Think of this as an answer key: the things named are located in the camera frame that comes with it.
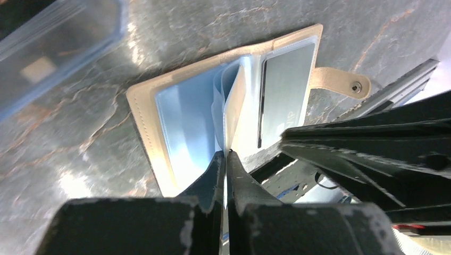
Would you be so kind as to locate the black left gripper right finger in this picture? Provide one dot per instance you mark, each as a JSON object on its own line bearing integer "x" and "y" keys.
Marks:
{"x": 259, "y": 223}

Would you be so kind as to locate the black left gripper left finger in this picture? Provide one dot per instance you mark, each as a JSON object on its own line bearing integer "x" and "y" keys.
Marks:
{"x": 190, "y": 223}

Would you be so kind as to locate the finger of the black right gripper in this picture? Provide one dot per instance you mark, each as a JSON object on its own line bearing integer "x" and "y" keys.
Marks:
{"x": 395, "y": 166}

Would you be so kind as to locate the gold credit card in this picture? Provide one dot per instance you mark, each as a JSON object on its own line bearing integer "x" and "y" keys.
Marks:
{"x": 232, "y": 108}

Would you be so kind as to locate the tan leather card holder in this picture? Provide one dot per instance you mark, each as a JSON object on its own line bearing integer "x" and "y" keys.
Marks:
{"x": 179, "y": 115}

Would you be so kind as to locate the black VIP card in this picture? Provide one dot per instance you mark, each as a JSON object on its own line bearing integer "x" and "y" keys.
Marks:
{"x": 285, "y": 77}

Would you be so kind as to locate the clear acrylic card box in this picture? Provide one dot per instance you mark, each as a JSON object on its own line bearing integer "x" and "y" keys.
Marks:
{"x": 44, "y": 42}

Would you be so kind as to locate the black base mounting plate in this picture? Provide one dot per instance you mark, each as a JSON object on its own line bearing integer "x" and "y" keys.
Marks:
{"x": 294, "y": 181}

